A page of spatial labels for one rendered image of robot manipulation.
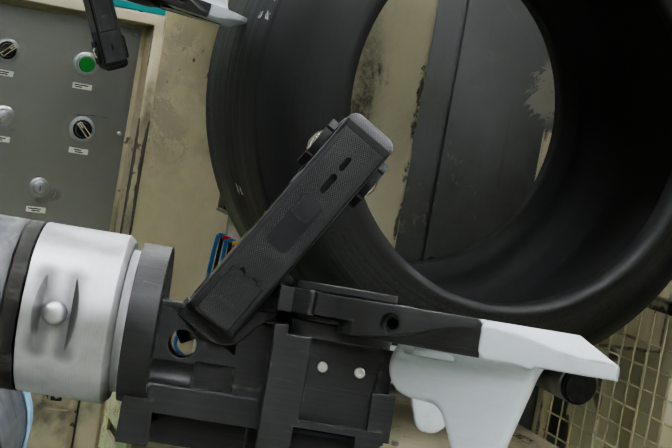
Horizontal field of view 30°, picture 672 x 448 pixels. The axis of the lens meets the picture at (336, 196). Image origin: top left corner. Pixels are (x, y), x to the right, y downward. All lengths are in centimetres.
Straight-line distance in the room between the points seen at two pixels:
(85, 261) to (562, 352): 20
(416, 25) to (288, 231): 122
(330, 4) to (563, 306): 42
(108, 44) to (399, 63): 53
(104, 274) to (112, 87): 147
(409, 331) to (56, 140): 152
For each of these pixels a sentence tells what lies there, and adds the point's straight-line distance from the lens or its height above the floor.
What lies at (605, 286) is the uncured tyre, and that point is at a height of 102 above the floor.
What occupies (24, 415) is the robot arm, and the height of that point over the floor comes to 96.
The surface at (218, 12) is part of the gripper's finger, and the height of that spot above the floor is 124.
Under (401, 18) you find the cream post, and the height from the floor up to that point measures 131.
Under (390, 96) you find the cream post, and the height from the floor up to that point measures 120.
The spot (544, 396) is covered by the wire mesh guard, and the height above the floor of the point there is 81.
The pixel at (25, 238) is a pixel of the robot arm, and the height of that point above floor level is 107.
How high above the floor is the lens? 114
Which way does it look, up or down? 3 degrees down
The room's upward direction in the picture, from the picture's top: 10 degrees clockwise
